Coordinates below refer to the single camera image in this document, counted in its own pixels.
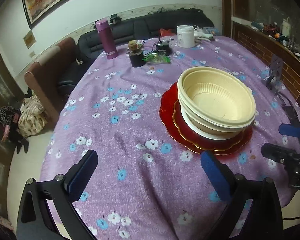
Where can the white bowl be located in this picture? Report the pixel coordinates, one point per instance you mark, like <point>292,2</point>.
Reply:
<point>204,131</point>

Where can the white plastic jar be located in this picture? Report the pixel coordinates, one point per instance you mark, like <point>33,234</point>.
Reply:
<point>185,35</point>

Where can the wooden cabinet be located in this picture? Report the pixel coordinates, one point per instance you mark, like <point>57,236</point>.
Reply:
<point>267,28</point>

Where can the large red plate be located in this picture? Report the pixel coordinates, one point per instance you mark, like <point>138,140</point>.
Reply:
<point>171,117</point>

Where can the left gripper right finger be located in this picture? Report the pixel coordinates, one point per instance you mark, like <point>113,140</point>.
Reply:
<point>264,220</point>

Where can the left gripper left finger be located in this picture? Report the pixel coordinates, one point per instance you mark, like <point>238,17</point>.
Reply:
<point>34,216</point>

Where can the green wrapper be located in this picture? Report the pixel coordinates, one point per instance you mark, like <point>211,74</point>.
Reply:
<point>156,58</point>

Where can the brown armchair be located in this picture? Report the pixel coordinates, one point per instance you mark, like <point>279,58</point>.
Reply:
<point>44,73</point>

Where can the black sofa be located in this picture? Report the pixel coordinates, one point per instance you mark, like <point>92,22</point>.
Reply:
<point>89,45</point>

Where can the white cloth pile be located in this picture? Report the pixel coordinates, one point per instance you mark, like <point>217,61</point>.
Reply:
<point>199,34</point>

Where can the cream plastic bowl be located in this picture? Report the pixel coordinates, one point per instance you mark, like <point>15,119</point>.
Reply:
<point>217,97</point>
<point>206,125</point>

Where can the black small gadget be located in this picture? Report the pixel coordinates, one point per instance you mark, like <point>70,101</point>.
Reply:
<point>162,47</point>

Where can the beige blanket on floor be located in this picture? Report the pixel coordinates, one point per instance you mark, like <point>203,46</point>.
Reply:
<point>33,117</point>

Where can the purple thermos bottle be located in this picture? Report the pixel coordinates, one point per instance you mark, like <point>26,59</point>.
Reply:
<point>104,31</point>

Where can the black small cup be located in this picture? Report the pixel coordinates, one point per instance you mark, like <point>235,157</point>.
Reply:
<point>137,58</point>

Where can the purple floral tablecloth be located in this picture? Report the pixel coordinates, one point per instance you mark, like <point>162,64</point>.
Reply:
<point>146,185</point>

